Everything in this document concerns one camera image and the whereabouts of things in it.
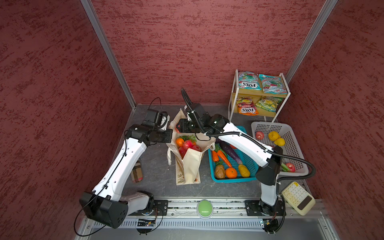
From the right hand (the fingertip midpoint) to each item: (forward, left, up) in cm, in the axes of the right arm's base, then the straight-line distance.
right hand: (180, 130), depth 75 cm
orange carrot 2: (-4, -20, -23) cm, 31 cm away
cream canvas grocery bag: (-13, -4, -18) cm, 22 cm away
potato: (-14, -21, -21) cm, 33 cm away
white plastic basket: (-1, -68, -20) cm, 71 cm away
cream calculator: (-28, -61, -24) cm, 71 cm away
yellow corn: (-15, -35, -20) cm, 42 cm away
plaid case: (-13, +26, -22) cm, 37 cm away
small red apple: (+9, -51, -21) cm, 56 cm away
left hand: (-3, +6, -3) cm, 7 cm away
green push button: (-32, -12, -24) cm, 41 cm away
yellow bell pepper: (+9, -60, -21) cm, 65 cm away
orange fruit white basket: (+4, +1, -15) cm, 16 cm away
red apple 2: (-2, -3, -11) cm, 11 cm away
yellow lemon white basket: (+5, -63, -22) cm, 67 cm away
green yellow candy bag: (+25, -58, -7) cm, 64 cm away
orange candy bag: (+23, -42, -7) cm, 48 cm away
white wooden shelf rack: (+28, -50, -9) cm, 58 cm away
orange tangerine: (-15, -27, -21) cm, 38 cm away
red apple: (-2, -8, -15) cm, 17 cm away
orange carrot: (-5, -26, -24) cm, 35 cm away
